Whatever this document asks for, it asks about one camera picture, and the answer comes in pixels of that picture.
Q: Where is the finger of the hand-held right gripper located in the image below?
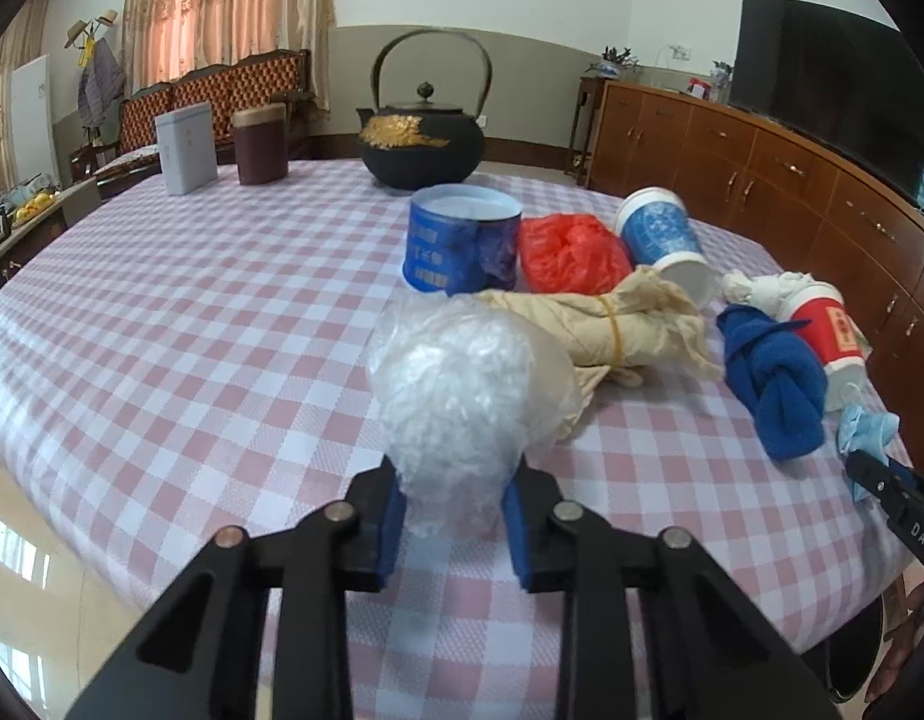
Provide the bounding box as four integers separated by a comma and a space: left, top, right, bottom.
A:
844, 450, 924, 580

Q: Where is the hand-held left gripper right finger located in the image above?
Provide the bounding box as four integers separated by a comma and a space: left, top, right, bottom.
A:
499, 461, 843, 720

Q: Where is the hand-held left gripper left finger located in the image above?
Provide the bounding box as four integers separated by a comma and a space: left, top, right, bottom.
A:
94, 457, 404, 720

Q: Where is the blue face mask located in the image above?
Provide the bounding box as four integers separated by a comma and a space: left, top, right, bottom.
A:
837, 382, 902, 503

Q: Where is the clear plastic bag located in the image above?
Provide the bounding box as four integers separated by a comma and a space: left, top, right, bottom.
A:
364, 292, 583, 538

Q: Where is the knotted blue cloth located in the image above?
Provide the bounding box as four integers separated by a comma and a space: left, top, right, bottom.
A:
715, 304, 830, 463

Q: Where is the red paper cup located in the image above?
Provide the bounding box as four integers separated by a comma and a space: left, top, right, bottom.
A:
775, 281, 869, 413

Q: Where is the beige cloth bundle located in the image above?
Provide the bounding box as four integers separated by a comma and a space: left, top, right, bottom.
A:
477, 266, 723, 443

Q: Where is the white tissue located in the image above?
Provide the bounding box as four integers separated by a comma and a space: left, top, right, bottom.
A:
721, 270, 815, 309

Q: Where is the red plastic bag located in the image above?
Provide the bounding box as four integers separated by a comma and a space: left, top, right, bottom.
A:
518, 214, 634, 296

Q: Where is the blue paper tub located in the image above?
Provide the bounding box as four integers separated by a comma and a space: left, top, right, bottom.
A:
402, 184, 524, 298

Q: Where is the pink checked tablecloth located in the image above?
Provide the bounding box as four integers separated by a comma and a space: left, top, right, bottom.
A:
0, 157, 917, 720

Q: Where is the blue patterned paper cup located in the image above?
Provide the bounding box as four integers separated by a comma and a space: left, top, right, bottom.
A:
614, 187, 715, 309

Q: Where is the long wooden cabinet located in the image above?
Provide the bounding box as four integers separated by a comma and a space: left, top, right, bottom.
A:
586, 77, 924, 362

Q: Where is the black iron teapot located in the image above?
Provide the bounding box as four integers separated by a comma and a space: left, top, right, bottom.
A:
355, 28, 495, 190

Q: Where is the maroon canister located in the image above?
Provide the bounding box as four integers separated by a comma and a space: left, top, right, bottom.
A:
231, 103, 289, 186

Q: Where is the white rectangular box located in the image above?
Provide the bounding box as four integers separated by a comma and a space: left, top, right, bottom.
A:
154, 101, 218, 197

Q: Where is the black television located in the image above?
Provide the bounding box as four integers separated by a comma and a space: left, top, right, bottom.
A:
730, 0, 924, 220

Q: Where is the low wooden sideboard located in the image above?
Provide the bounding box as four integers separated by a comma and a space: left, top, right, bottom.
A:
0, 180, 103, 302

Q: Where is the wooden sofa with orange upholstery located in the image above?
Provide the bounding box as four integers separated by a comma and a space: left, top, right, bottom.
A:
70, 49, 317, 182

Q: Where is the plate of yellow fruit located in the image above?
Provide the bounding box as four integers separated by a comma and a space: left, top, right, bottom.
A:
4, 191, 59, 224

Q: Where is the potted plant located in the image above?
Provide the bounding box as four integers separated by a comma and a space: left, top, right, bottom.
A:
586, 45, 644, 80

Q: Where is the grey hanging jacket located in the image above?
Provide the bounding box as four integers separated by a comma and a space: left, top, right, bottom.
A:
77, 45, 128, 130

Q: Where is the white upright board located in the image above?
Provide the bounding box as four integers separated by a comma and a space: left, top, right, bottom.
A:
10, 54, 61, 189

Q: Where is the beige embroidered curtain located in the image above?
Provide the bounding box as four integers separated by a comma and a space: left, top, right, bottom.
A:
121, 0, 336, 115

